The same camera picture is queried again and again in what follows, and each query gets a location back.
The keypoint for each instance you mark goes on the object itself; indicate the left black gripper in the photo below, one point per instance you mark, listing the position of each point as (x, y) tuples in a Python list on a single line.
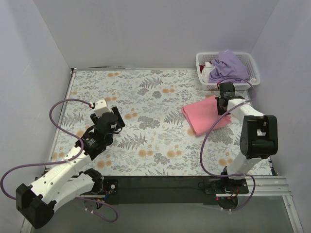
[(119, 117)]

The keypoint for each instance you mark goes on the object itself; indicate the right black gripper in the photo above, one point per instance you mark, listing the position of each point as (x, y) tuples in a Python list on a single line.
[(223, 103)]

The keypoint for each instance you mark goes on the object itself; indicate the pink t shirt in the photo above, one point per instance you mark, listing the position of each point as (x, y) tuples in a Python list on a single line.
[(201, 115)]

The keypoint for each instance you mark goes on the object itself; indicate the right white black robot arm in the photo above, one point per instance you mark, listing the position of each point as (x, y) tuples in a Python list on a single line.
[(258, 139)]

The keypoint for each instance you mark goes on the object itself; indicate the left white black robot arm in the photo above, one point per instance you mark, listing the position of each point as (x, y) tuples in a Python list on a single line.
[(39, 201)]

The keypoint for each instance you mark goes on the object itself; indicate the purple t shirt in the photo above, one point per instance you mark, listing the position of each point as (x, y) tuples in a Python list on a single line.
[(227, 65)]

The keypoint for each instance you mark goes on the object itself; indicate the white garment in basket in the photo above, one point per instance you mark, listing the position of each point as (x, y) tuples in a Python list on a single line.
[(208, 68)]

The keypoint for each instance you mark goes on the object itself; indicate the dark red garment in basket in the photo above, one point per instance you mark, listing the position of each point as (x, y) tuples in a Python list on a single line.
[(201, 68)]

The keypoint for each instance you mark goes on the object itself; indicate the floral table mat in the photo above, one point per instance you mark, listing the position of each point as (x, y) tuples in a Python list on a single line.
[(156, 139)]

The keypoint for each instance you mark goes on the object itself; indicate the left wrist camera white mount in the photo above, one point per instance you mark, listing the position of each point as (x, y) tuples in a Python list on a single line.
[(100, 107)]

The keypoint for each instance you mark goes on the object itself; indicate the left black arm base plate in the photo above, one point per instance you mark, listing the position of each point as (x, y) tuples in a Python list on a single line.
[(103, 187)]

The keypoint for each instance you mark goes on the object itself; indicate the aluminium frame rail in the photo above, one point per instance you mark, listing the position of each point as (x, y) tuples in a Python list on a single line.
[(184, 189)]

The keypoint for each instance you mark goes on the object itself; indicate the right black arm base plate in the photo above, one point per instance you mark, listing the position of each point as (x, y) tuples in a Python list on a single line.
[(223, 186)]

